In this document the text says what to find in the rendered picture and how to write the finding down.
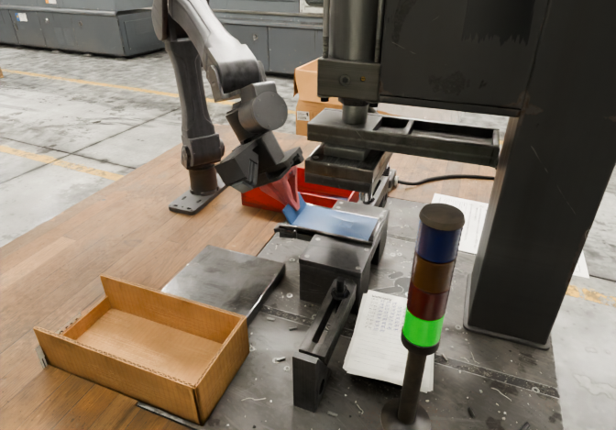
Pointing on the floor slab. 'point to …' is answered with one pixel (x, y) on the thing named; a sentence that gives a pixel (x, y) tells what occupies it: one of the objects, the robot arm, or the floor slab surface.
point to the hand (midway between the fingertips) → (294, 205)
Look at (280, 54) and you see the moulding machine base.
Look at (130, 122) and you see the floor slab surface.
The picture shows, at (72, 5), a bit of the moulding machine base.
